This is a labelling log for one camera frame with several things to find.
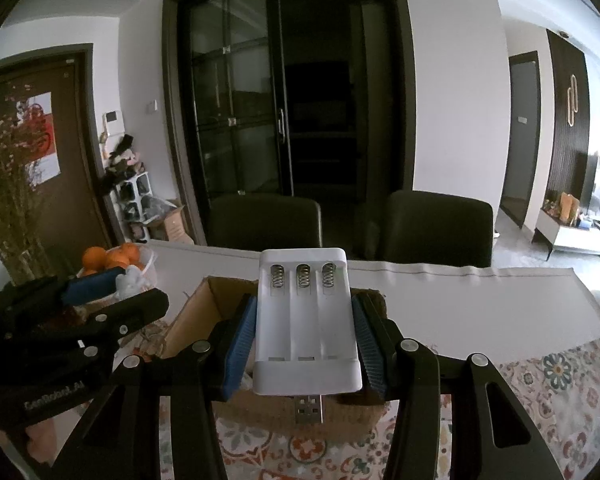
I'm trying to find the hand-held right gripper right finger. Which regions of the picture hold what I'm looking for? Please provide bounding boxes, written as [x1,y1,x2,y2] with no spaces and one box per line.
[350,292,551,480]

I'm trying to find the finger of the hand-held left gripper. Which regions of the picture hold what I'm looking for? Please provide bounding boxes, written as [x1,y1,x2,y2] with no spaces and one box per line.
[5,289,170,361]
[0,266,127,333]

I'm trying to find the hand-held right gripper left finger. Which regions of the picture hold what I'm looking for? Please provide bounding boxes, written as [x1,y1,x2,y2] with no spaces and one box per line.
[55,295,258,480]

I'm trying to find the white battery charger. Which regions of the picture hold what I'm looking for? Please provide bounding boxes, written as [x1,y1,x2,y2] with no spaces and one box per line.
[252,247,363,423]

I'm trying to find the person's left hand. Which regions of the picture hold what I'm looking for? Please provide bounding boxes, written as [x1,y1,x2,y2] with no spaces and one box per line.
[22,407,83,466]

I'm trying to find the pile of oranges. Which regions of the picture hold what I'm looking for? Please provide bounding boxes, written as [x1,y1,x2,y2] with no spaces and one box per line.
[82,242,146,278]

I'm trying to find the brown entrance door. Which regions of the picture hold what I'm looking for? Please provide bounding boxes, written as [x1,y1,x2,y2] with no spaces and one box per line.
[0,45,113,281]

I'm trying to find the white shoe rack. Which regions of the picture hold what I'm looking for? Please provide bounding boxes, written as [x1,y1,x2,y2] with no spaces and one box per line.
[112,172,153,241]

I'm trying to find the small brown cardboard box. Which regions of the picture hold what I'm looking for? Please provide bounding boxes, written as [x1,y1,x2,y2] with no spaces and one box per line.
[162,202,193,246]

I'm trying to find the grey plastic bag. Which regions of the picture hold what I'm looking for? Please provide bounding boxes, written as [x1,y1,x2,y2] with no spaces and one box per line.
[140,197,176,226]

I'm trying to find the white table cover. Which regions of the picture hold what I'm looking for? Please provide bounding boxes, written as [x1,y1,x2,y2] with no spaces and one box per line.
[145,240,600,361]

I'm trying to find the dark clutter pile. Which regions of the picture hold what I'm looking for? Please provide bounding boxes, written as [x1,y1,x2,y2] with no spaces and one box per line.
[102,132,147,186]

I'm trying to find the dark dining chair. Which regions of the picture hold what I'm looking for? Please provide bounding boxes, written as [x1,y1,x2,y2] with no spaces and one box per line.
[207,192,323,251]
[380,190,496,267]

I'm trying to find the dried flower bouquet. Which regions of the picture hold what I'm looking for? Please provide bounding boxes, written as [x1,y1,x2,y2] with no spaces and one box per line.
[0,82,63,286]

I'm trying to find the red and white door poster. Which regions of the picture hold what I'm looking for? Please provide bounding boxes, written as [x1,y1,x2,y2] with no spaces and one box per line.
[22,91,62,181]

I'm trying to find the floral patterned tablecloth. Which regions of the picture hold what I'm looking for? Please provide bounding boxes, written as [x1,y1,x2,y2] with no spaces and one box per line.
[120,320,600,480]

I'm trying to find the dark glass sliding door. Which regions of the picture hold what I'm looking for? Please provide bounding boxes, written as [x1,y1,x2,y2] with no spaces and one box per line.
[162,0,413,246]

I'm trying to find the white television cabinet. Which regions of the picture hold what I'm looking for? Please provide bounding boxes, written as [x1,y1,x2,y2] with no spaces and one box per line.
[532,207,600,263]

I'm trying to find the brown decor items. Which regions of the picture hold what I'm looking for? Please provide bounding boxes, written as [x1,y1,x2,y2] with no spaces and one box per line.
[544,192,581,226]

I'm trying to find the dark interior door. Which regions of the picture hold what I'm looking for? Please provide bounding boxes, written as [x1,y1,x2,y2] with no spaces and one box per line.
[500,51,541,226]

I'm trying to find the black television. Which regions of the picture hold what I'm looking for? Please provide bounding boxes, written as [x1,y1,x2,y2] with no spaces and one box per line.
[580,152,600,216]

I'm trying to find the white wire basket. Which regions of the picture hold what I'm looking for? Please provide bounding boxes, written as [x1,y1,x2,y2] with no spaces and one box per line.
[77,247,158,306]

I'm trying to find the dark slatted wall panel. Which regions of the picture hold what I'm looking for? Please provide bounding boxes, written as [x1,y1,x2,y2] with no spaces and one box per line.
[545,29,591,211]

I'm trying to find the gold wall ornament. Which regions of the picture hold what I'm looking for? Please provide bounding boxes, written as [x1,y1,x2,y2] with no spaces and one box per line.
[565,74,578,127]

